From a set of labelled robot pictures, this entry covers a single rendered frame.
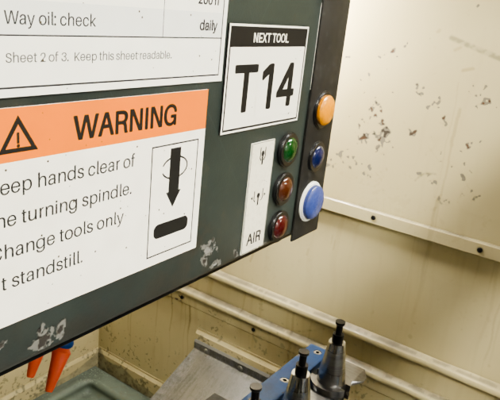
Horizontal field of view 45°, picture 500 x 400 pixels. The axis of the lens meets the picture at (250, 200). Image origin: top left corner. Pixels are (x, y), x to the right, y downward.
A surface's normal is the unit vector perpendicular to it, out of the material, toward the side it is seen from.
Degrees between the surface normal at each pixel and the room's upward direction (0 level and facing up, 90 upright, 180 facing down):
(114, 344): 90
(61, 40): 90
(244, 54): 90
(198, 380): 25
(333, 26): 90
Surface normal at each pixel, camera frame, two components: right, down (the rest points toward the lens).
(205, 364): -0.15, -0.77
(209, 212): 0.82, 0.26
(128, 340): -0.57, 0.21
